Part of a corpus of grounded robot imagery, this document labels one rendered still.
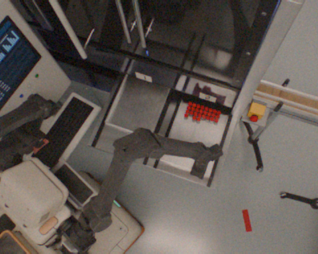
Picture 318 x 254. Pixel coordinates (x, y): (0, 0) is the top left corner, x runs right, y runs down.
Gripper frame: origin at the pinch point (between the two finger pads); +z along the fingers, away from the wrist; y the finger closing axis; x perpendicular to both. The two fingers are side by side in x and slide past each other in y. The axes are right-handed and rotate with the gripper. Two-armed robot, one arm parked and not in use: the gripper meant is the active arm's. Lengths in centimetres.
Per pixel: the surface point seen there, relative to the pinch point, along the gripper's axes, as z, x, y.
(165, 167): 4.0, 16.2, -2.8
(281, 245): 92, -76, 3
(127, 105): 0, 48, 20
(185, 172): 3.8, 5.8, -1.5
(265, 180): 85, -51, 44
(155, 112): -0.1, 32.8, 22.1
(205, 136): 0.1, 3.4, 19.8
